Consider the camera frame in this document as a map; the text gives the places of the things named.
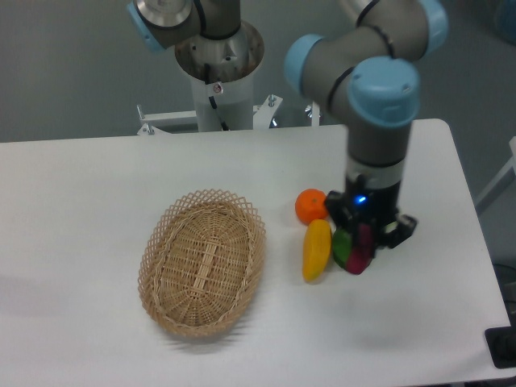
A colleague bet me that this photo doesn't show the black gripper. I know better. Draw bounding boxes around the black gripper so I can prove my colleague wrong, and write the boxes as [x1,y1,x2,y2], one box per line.
[324,174,418,258]

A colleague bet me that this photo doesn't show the purple sweet potato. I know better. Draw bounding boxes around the purple sweet potato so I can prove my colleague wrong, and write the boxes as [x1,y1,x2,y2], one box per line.
[346,224,374,275]

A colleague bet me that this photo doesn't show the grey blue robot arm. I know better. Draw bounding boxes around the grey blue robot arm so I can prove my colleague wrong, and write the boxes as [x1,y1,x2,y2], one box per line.
[127,1,448,269]

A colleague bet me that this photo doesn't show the woven wicker basket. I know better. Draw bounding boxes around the woven wicker basket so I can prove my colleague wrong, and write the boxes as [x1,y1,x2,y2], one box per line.
[138,189,266,339]

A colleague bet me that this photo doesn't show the green bok choy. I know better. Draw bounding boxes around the green bok choy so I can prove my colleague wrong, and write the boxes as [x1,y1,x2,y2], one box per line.
[331,228,353,269]

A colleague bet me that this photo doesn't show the yellow mango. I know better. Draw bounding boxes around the yellow mango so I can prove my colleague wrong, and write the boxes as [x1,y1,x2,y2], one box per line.
[302,219,332,282]

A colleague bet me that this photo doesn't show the orange tangerine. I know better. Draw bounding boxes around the orange tangerine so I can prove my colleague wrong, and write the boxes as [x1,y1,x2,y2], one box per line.
[294,189,328,225]

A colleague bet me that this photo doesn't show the black device at table edge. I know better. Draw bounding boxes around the black device at table edge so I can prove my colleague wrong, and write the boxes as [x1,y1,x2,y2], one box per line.
[485,327,515,369]

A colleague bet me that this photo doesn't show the white frame at right edge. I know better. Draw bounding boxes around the white frame at right edge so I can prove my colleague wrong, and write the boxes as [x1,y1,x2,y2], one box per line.
[474,137,516,214]

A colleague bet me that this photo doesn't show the black cable on pedestal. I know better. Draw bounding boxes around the black cable on pedestal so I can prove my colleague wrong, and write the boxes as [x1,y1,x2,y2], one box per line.
[203,63,231,132]

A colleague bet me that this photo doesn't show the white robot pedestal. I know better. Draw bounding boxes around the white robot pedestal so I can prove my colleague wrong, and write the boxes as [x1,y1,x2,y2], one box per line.
[174,21,264,131]

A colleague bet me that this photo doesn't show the white metal base frame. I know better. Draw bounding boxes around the white metal base frame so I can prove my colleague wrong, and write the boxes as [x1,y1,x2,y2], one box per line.
[136,94,324,135]

